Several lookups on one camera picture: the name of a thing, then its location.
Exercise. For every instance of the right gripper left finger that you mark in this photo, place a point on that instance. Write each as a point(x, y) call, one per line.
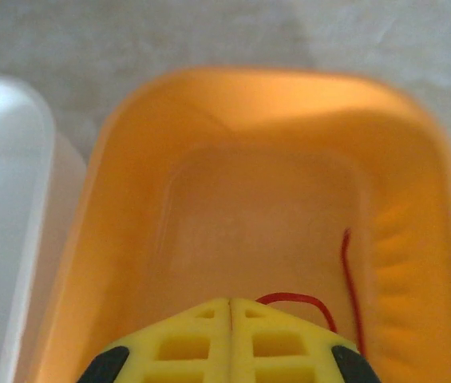
point(193, 359)

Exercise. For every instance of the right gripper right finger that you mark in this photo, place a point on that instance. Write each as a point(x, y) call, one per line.
point(273, 359)

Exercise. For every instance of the orange plastic bin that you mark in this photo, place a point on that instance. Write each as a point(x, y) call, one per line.
point(249, 191)

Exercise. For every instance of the white plastic bin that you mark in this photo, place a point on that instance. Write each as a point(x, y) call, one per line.
point(1, 179)

